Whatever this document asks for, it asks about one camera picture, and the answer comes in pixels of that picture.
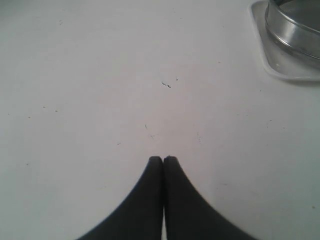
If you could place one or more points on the round stainless steel sieve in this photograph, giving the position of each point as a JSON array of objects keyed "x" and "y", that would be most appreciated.
[{"x": 295, "y": 25}]

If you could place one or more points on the white plastic tray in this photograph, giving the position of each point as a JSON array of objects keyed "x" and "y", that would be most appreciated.
[{"x": 278, "y": 62}]

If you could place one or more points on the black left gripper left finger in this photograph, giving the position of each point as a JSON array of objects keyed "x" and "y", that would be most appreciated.
[{"x": 140, "y": 215}]

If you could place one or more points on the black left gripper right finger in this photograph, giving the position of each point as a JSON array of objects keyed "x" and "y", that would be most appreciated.
[{"x": 188, "y": 216}]

